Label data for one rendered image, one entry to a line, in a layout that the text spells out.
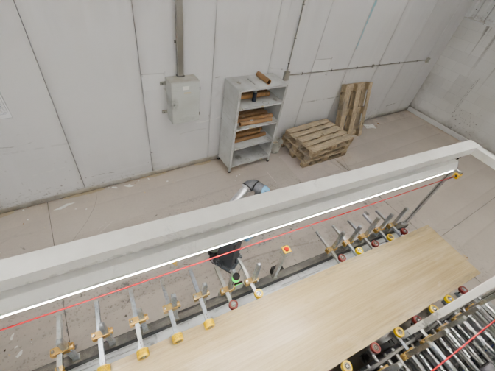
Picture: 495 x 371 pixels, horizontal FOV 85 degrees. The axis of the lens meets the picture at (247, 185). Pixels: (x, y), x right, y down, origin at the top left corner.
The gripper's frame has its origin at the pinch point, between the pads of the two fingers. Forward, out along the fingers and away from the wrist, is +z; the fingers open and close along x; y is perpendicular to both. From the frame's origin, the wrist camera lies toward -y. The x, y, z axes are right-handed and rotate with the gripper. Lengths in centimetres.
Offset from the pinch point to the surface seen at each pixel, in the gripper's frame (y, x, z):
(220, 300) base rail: -33.5, 4.3, 12.7
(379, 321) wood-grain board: -111, -115, -7
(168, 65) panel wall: 233, -21, -96
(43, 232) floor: 159, 167, 83
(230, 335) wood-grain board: -69, 12, -7
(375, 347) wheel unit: -124, -95, -8
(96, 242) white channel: -64, 73, -163
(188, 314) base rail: -34, 35, 13
